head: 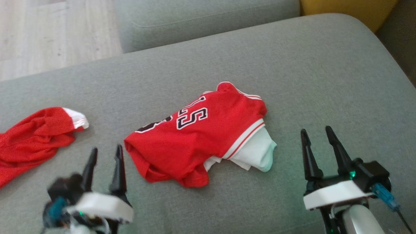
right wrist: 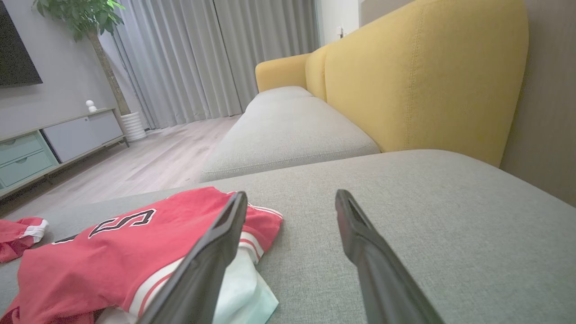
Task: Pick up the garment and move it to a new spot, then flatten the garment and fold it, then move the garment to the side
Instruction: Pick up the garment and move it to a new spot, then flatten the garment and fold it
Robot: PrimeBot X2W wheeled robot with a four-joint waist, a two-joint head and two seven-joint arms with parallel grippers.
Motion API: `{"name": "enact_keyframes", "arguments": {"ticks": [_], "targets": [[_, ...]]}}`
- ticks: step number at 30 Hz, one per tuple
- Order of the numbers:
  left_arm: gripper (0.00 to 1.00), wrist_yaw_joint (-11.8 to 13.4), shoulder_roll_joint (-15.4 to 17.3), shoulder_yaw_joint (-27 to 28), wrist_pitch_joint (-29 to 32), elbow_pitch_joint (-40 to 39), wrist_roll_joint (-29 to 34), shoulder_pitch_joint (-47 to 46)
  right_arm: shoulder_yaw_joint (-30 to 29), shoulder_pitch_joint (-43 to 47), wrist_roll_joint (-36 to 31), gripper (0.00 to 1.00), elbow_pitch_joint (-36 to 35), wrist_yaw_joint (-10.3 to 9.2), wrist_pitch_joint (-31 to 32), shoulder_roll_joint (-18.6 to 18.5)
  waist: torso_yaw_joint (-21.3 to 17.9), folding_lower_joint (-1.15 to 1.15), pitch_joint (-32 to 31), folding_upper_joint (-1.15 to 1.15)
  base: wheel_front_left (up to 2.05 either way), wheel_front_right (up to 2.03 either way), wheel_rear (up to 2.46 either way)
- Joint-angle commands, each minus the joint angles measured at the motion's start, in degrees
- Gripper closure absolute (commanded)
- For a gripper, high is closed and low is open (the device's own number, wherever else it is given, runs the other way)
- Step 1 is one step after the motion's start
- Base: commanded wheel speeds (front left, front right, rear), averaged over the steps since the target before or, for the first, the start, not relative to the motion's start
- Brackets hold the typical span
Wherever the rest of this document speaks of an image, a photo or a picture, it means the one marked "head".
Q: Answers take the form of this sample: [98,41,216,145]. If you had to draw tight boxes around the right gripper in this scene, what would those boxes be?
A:
[301,126,390,211]

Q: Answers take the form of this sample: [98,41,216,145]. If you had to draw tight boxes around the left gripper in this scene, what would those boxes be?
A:
[42,145,134,234]

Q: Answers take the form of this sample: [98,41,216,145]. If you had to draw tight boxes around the red shorts with white trim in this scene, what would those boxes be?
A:
[0,107,89,189]

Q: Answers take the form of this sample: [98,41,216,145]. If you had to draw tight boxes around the red basketball jersey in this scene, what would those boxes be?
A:
[124,81,277,188]

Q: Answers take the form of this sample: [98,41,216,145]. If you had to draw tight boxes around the large grey sofa seat cushion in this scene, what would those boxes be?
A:
[0,13,416,234]

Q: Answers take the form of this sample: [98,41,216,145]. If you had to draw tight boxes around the yellow cushion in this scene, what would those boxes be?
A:
[299,0,399,33]

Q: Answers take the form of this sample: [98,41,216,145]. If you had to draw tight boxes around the grey stitched sofa cushion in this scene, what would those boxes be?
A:
[114,0,301,54]

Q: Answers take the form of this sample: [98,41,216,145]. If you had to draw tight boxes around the blue plug black cable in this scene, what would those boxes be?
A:
[372,183,415,234]

